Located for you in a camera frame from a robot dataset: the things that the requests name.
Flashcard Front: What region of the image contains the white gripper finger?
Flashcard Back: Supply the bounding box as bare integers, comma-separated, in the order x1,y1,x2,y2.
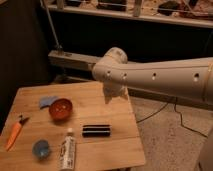
121,92,129,100
104,95,112,104

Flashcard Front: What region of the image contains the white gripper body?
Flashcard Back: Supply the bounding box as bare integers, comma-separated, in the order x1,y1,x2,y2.
103,82,126,98

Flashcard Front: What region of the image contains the black rectangular block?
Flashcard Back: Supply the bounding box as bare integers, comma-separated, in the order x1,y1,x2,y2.
82,125,111,137

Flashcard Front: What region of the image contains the orange bowl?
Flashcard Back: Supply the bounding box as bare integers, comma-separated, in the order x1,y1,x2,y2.
49,98,73,121

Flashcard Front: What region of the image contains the blue cloth piece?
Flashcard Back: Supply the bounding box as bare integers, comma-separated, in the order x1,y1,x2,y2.
39,96,58,109

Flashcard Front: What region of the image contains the white tube with cap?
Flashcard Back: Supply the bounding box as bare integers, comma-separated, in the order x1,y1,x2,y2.
60,128,76,171

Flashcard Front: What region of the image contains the metal pole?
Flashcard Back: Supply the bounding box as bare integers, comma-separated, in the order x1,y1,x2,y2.
42,0,63,53

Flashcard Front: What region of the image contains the small blue cup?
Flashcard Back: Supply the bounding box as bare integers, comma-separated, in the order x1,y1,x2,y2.
32,139,50,159

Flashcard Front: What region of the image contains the orange toy carrot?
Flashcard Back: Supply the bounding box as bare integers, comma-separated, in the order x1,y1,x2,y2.
5,115,29,151

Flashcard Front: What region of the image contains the white shelf with clutter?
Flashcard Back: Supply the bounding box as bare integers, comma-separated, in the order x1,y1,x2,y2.
45,0,213,29

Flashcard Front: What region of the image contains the black floor cable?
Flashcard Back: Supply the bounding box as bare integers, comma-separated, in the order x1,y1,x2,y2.
135,97,208,138

